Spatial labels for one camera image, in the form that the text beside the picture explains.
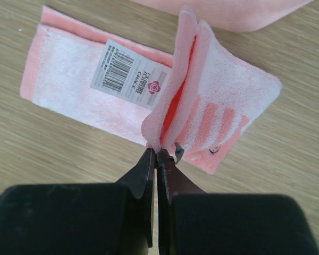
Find barcode label on towel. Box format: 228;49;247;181
90;39;171;110

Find plain pink towel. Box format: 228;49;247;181
136;0;312;32

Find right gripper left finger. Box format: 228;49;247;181
0;149;156;254

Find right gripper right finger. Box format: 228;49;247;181
157;149;319;254

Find pink bunny towel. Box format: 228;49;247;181
20;6;282;173

